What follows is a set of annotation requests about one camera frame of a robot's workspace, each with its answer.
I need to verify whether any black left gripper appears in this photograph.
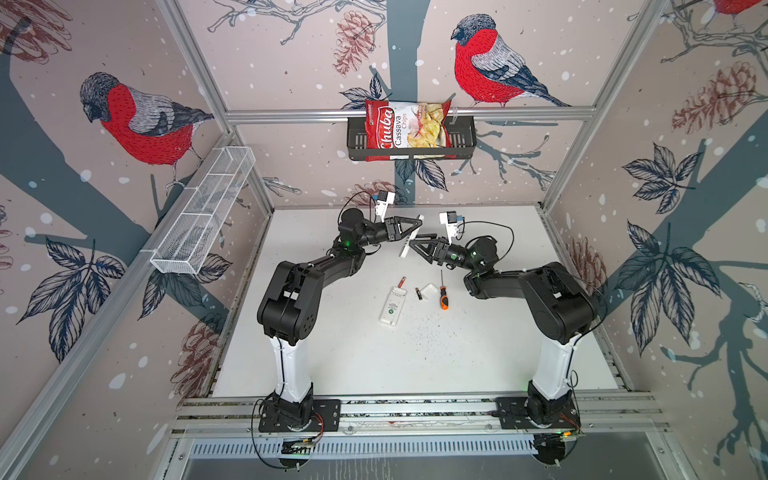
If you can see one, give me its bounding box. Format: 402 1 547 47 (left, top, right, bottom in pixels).
355 219 419 251

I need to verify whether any white battery cover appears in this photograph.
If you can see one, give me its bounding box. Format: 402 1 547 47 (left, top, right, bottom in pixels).
420 283 439 299

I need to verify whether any orange black screwdriver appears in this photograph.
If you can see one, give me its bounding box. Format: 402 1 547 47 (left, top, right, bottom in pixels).
439 271 449 310

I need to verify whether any grey-faced white remote control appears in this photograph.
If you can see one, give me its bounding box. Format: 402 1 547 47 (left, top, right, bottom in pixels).
399 214 424 258

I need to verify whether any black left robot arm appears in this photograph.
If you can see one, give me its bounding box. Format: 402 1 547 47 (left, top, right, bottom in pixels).
257 208 423 425

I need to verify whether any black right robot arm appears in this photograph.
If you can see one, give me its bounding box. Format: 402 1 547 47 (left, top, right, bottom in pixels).
409 235 598 426

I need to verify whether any red cassava chips bag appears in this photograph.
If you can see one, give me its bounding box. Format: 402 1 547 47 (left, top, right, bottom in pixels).
365 100 453 150

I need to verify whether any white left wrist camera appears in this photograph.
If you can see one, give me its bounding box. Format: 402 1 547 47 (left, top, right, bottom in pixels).
373 190 396 222

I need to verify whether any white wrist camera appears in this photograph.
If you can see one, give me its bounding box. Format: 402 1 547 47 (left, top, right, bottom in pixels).
439 211 464 244
373 190 396 222

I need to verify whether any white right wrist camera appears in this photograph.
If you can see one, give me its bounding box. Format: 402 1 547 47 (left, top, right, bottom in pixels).
439 211 464 244

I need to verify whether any black wall basket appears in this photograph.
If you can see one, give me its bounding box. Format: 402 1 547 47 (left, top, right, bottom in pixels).
347 116 477 162

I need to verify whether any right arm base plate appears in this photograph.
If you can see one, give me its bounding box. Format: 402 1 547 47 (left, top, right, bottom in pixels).
493 393 581 430

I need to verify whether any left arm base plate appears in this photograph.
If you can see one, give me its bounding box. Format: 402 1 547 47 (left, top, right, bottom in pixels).
255 394 341 433

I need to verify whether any white wire mesh basket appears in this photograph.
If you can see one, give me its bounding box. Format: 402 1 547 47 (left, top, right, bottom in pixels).
150 146 255 275

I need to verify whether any aluminium mounting rail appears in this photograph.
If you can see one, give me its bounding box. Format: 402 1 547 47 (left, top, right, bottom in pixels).
169 389 671 438

